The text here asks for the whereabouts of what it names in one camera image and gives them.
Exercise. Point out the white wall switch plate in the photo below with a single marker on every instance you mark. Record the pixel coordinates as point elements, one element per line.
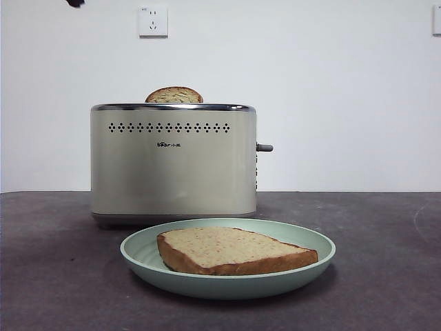
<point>437,20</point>

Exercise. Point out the cream two-slot toaster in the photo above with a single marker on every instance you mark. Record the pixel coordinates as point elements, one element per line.
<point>165,179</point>

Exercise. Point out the small brown bread slice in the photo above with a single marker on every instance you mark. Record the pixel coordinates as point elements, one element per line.
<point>174,95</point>

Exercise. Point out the pale green round plate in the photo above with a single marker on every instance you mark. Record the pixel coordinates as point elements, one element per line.
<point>227,286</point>

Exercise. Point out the large brown bread slice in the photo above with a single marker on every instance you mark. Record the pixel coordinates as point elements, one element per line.
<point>234,248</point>

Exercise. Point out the white wall power socket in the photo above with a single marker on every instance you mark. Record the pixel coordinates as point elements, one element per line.
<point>153,21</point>

